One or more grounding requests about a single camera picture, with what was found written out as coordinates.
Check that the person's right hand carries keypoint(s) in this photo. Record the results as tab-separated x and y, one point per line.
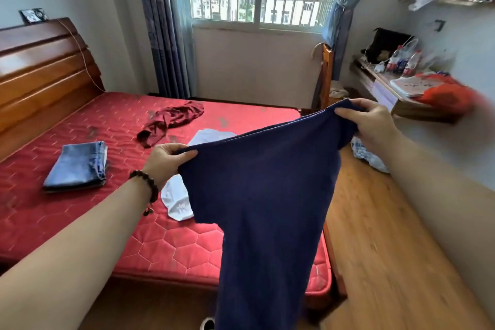
371	124

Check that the person's left hand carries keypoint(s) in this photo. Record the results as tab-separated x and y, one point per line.
166	163

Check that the light blue shirt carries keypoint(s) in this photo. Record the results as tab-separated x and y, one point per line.
178	194

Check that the maroon shirt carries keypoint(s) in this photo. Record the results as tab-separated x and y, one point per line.
170	121

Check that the blue denim jeans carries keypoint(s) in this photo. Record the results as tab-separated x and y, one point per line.
77	165

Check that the dark grey trousers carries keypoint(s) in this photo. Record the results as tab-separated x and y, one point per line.
73	187

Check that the dark blue shirt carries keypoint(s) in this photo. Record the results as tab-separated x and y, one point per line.
270	206

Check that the red quilted mattress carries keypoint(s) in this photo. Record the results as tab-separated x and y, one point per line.
58	109

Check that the person's left forearm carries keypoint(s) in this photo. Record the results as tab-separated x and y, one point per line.
65	256

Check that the person's right forearm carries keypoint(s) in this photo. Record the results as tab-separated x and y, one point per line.
444	206

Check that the person's left black white shoe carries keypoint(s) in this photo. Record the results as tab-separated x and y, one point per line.
207	324

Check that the white plastic bag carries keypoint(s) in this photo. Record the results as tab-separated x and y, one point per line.
369	155

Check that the wooden chair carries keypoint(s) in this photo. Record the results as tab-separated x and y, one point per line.
326	74

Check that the red label plastic bottle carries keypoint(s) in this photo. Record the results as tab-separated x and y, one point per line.
412	63
394	59

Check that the black backpack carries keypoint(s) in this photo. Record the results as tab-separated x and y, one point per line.
386	43

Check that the sheer blue curtain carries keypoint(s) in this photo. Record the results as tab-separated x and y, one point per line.
344	5

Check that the dark blue curtain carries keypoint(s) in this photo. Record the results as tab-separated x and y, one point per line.
162	24

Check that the wall-mounted wooden desk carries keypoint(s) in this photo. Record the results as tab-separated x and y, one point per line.
406	107

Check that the wall socket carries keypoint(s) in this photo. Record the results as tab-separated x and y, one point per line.
439	25

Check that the small black camera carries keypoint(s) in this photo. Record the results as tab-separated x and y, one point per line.
33	15

